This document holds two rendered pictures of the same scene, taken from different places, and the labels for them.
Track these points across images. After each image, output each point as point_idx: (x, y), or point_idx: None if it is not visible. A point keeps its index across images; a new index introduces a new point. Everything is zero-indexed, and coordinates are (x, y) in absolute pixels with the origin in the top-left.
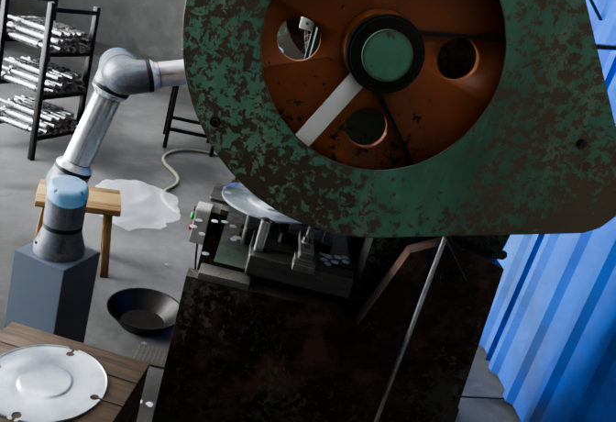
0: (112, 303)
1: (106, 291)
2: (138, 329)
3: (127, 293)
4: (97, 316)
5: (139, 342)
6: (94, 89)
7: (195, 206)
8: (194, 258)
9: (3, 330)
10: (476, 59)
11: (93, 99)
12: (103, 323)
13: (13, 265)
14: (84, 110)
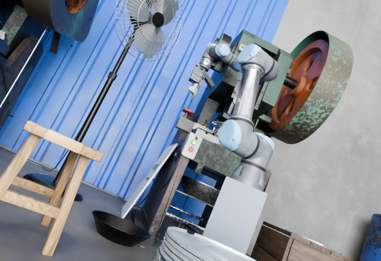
0: (118, 232)
1: (75, 232)
2: (146, 237)
3: (99, 222)
4: (121, 250)
5: (142, 247)
6: (260, 72)
7: (197, 137)
8: (174, 169)
9: (301, 237)
10: (286, 89)
11: (259, 79)
12: (128, 251)
13: (263, 206)
14: (254, 85)
